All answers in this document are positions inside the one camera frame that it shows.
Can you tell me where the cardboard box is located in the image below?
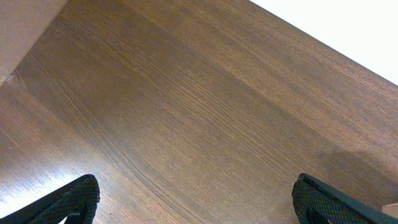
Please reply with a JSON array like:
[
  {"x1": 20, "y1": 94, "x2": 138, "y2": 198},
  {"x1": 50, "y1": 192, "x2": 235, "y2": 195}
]
[{"x1": 1, "y1": 0, "x2": 67, "y2": 83}]

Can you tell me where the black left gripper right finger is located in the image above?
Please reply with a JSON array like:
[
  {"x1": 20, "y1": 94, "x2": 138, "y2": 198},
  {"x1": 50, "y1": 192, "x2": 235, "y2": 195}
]
[{"x1": 292, "y1": 173, "x2": 397, "y2": 224}]

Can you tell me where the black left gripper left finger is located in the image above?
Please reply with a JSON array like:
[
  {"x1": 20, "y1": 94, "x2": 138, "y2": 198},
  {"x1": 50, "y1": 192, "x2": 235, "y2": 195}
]
[{"x1": 1, "y1": 174, "x2": 100, "y2": 224}]

